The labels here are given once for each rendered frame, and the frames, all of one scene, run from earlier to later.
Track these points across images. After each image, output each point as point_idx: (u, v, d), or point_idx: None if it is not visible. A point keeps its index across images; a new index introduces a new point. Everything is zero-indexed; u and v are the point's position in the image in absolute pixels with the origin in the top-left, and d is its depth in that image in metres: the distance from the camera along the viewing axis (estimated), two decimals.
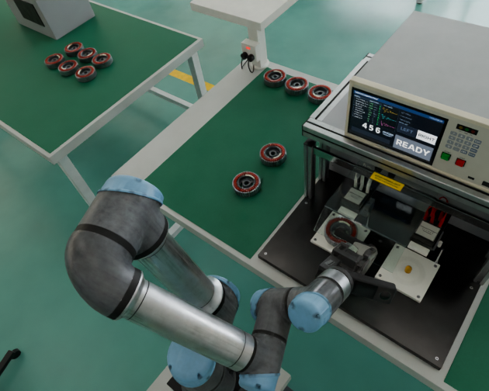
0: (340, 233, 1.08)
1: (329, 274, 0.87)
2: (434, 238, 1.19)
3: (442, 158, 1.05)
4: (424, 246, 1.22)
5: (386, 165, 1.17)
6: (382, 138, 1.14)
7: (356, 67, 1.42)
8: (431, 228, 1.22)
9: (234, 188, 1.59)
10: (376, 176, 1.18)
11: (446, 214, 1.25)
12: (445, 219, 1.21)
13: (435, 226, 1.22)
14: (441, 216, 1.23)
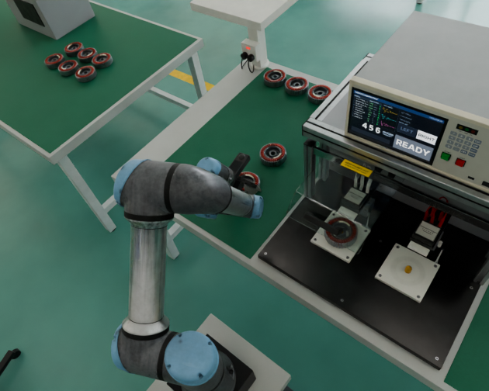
0: (309, 216, 1.13)
1: None
2: (434, 238, 1.19)
3: (442, 158, 1.05)
4: (424, 246, 1.22)
5: (386, 165, 1.17)
6: (382, 138, 1.14)
7: (356, 67, 1.42)
8: (431, 228, 1.22)
9: None
10: (347, 163, 1.22)
11: (446, 214, 1.25)
12: (445, 219, 1.21)
13: (435, 226, 1.22)
14: (441, 216, 1.23)
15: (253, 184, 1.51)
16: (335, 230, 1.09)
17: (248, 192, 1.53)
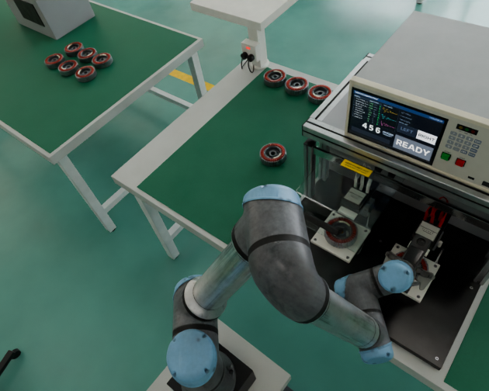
0: (309, 216, 1.13)
1: None
2: (434, 238, 1.19)
3: (442, 158, 1.05)
4: None
5: (386, 165, 1.17)
6: (382, 138, 1.14)
7: (356, 67, 1.42)
8: (431, 228, 1.22)
9: None
10: (347, 163, 1.22)
11: (446, 214, 1.25)
12: (445, 219, 1.21)
13: (435, 226, 1.22)
14: (441, 216, 1.23)
15: (430, 275, 1.15)
16: (335, 230, 1.09)
17: (421, 282, 1.18)
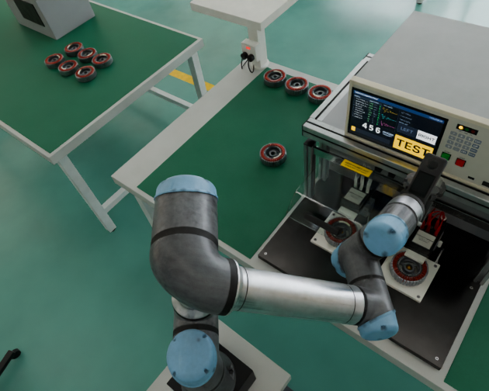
0: (309, 216, 1.13)
1: None
2: (430, 247, 1.23)
3: None
4: (421, 254, 1.26)
5: (386, 165, 1.17)
6: (382, 138, 1.14)
7: (356, 67, 1.42)
8: (428, 237, 1.25)
9: (393, 272, 1.26)
10: (347, 163, 1.22)
11: (442, 223, 1.29)
12: (441, 227, 1.25)
13: (431, 235, 1.26)
14: (437, 224, 1.27)
15: (445, 188, 0.95)
16: (335, 230, 1.09)
17: None
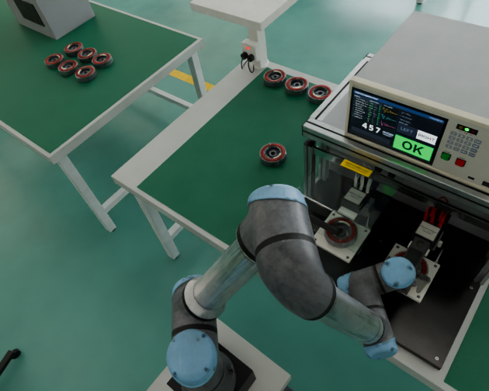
0: (309, 216, 1.13)
1: None
2: (434, 238, 1.19)
3: (442, 158, 1.05)
4: None
5: (386, 165, 1.17)
6: (382, 138, 1.14)
7: (356, 67, 1.42)
8: (431, 228, 1.22)
9: None
10: (347, 163, 1.22)
11: (446, 214, 1.25)
12: (445, 219, 1.21)
13: (435, 226, 1.22)
14: (441, 216, 1.23)
15: (428, 278, 1.18)
16: (335, 230, 1.09)
17: (418, 285, 1.20)
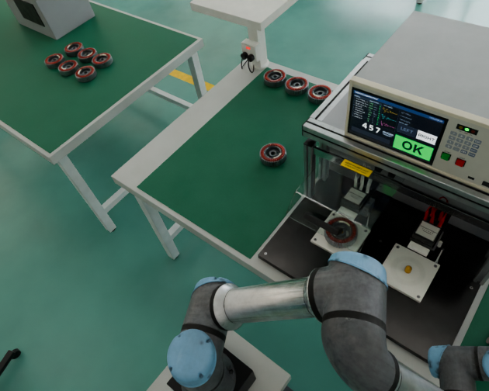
0: (309, 216, 1.13)
1: None
2: (434, 238, 1.19)
3: (442, 158, 1.05)
4: (424, 246, 1.22)
5: (386, 165, 1.17)
6: (382, 138, 1.14)
7: (356, 67, 1.42)
8: (431, 228, 1.22)
9: None
10: (347, 163, 1.22)
11: (446, 214, 1.25)
12: (445, 219, 1.21)
13: (435, 226, 1.22)
14: (441, 216, 1.23)
15: None
16: (335, 230, 1.09)
17: None
